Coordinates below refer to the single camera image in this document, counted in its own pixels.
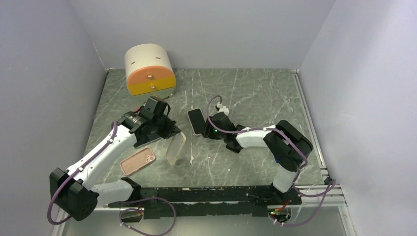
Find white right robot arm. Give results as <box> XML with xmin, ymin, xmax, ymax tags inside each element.
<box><xmin>201</xmin><ymin>112</ymin><xmax>313</xmax><ymax>204</ymax></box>

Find black phone front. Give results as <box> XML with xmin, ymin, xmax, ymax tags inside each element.
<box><xmin>187</xmin><ymin>108</ymin><xmax>206</xmax><ymax>135</ymax></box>

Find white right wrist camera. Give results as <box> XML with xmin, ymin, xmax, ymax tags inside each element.
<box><xmin>215</xmin><ymin>102</ymin><xmax>230</xmax><ymax>116</ymax></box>

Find aluminium frame rail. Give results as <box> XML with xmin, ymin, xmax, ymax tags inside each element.
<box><xmin>297</xmin><ymin>185</ymin><xmax>347</xmax><ymax>207</ymax></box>

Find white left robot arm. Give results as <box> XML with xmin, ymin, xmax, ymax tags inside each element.
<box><xmin>47</xmin><ymin>96</ymin><xmax>181</xmax><ymax>225</ymax></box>

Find black phone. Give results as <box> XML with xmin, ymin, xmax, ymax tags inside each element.
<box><xmin>187</xmin><ymin>108</ymin><xmax>206</xmax><ymax>135</ymax></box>
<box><xmin>133</xmin><ymin>134</ymin><xmax>161</xmax><ymax>149</ymax></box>

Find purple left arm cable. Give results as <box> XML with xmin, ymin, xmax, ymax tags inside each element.
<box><xmin>47</xmin><ymin>121</ymin><xmax>119</xmax><ymax>226</ymax></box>

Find beige phone case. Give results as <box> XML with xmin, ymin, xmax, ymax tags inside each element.
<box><xmin>165</xmin><ymin>131</ymin><xmax>186</xmax><ymax>166</ymax></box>

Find pink phone case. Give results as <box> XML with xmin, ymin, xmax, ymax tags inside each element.
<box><xmin>119</xmin><ymin>147</ymin><xmax>156</xmax><ymax>176</ymax></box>

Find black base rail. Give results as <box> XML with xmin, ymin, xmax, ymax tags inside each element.
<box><xmin>108</xmin><ymin>185</ymin><xmax>302</xmax><ymax>219</ymax></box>

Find cream round drawer box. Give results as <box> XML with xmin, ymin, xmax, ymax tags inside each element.
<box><xmin>124</xmin><ymin>43</ymin><xmax>177</xmax><ymax>102</ymax></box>

